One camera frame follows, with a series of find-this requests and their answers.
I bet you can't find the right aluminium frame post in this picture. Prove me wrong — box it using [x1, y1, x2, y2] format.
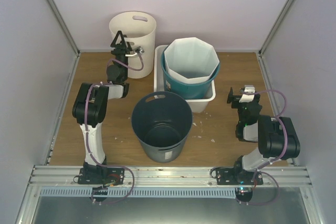
[257, 0, 313, 57]

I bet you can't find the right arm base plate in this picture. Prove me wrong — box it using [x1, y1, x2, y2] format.
[209, 167, 264, 186]

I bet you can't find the white faceted bin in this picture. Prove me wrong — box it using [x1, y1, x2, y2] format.
[164, 37, 219, 84]

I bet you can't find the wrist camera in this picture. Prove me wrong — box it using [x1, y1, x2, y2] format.
[125, 46, 144, 57]
[239, 85, 256, 103]

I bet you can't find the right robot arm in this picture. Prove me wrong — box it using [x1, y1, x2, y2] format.
[227, 85, 300, 185]

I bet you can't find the aluminium front rail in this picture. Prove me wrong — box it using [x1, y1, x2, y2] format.
[28, 166, 312, 188]

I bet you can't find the white cylindrical bin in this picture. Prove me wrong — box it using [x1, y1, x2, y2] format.
[109, 12, 157, 79]

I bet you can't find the white rectangular tub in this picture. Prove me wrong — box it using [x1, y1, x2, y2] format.
[154, 45, 216, 113]

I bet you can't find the left aluminium frame post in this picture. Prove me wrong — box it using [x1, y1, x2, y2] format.
[30, 0, 81, 57]

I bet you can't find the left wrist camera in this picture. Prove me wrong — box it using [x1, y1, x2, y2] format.
[125, 46, 144, 57]

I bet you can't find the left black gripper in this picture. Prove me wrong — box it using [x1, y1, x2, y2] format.
[111, 31, 132, 80]

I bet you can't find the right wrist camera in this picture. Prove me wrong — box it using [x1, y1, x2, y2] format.
[239, 85, 256, 103]

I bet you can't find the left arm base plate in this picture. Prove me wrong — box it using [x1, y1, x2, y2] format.
[73, 166, 124, 187]

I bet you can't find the aluminium frame post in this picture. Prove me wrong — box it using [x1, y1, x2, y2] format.
[30, 0, 81, 57]
[257, 0, 313, 57]

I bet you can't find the teal round bin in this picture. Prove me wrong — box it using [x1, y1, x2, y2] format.
[160, 45, 221, 100]

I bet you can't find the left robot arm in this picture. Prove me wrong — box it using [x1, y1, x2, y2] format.
[72, 30, 132, 184]

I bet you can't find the dark grey round bin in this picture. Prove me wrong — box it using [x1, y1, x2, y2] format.
[131, 91, 193, 163]

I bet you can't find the grey slotted cable duct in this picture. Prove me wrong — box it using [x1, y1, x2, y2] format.
[40, 187, 236, 199]

